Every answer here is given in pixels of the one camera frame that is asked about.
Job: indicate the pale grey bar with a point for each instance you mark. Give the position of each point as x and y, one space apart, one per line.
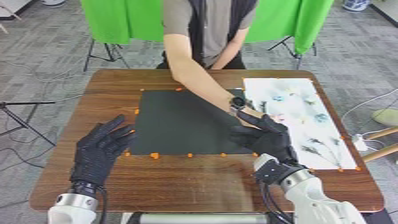
198 219

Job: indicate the dark mat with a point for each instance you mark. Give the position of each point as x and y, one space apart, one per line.
180 123

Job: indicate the person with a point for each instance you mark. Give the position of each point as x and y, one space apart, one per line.
196 76

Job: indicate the white power strip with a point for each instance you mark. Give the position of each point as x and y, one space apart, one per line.
360 142

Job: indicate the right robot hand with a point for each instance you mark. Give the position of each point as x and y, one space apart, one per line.
269 138

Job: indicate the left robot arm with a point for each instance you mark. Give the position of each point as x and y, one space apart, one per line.
74 205

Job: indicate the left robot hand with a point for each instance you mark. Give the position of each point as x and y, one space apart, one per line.
100 150

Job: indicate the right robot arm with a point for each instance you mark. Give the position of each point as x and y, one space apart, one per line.
312 196

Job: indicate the black tripod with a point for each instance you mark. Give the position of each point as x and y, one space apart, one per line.
24 121

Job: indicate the white sheet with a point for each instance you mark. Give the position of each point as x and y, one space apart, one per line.
308 130

